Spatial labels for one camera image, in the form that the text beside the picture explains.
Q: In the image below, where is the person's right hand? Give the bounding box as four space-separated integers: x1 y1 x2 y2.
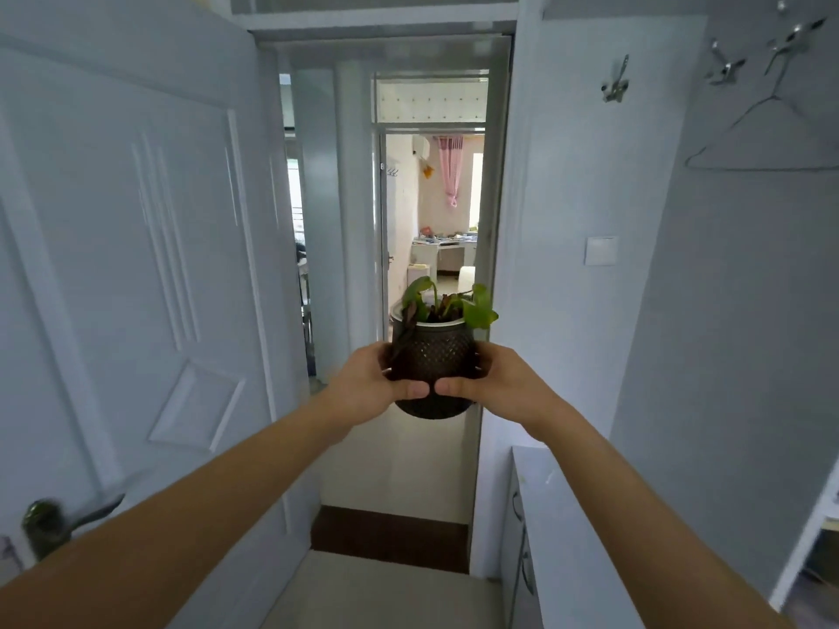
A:
434 341 574 443

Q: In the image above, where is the person's left hand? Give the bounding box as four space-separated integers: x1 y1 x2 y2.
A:
319 342 431 445

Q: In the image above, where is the dark textured plant pot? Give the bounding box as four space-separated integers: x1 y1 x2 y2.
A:
390 301 478 420

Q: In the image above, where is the person's left forearm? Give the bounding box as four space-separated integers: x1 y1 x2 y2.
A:
0 394 342 629

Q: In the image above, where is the person's right forearm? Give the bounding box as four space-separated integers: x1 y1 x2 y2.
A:
541 402 797 629

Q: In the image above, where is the green leafy plant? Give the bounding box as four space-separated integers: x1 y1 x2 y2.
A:
392 276 499 380

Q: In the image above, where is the white desk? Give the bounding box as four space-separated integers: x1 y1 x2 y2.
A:
410 233 479 282

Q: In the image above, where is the white metal-framed glass door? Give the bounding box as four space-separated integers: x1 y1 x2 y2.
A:
370 72 491 344

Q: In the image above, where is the white low cabinet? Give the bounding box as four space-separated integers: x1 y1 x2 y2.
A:
499 445 646 629

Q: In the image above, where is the pink curtain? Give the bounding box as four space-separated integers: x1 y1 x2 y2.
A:
438 136 465 209

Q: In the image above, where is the white panelled door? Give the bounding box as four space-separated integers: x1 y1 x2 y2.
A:
0 0 312 629

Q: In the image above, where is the small metal wall hook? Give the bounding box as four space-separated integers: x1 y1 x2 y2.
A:
602 55 631 103

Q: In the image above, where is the dark metal door handle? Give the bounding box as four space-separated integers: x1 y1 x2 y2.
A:
21 494 126 561

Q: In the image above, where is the wire clothes hanger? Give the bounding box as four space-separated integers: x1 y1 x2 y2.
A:
685 55 839 173

